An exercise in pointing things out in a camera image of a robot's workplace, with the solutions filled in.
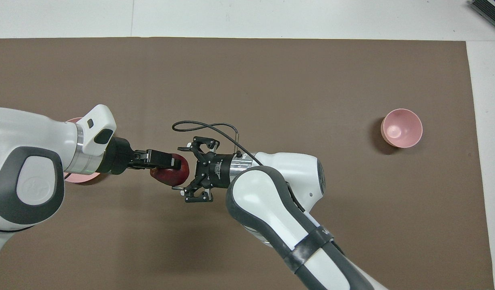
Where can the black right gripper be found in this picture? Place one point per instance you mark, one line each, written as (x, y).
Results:
(213, 171)

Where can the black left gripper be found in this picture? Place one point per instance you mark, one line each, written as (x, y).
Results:
(120, 157)

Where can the red apple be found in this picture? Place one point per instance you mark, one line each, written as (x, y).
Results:
(172, 175)

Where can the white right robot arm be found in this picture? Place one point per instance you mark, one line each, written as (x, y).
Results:
(271, 201)

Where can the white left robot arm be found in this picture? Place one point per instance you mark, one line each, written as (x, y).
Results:
(30, 141)

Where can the pink plate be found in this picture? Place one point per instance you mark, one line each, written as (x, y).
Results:
(80, 178)

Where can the pink bowl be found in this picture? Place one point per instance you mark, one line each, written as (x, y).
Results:
(402, 129)

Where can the brown table mat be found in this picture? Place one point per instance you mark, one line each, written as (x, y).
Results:
(271, 80)

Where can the black ribbed device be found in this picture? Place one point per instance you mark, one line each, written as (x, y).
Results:
(491, 12)

